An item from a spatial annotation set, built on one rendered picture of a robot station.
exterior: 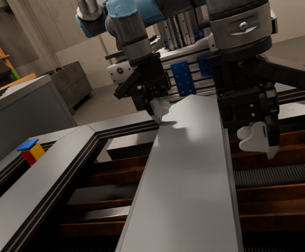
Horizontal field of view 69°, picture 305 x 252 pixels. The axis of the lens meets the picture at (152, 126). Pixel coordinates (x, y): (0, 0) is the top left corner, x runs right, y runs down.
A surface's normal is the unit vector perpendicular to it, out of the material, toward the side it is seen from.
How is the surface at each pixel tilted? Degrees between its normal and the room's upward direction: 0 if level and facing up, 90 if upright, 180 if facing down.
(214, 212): 0
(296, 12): 90
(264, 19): 90
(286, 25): 90
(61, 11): 90
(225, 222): 0
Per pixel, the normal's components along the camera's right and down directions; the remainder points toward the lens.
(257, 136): -0.19, 0.55
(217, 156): -0.33, -0.84
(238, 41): -0.43, 0.55
